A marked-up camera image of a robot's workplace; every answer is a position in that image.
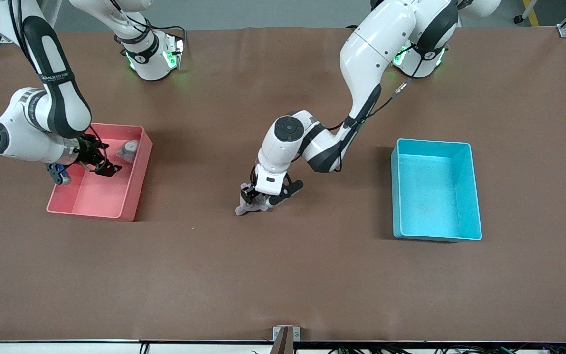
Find plain grey plush toy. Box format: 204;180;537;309
235;183;270;216

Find grey plush toy white face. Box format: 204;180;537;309
115;140;140;163

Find pink plastic box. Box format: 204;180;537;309
46;122;153;222

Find blue plastic box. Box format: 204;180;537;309
391;138;483;242

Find brown table mat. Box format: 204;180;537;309
0;26;566;343

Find white cart leg with caster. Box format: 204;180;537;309
513;0;540;25

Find black right base cable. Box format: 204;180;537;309
110;0;187;48

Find metal table edge bracket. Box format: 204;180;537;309
269;325;301;354

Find white table edge rail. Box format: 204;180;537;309
0;339;566;354

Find tangled cables below table edge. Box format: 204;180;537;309
326;344;566;354

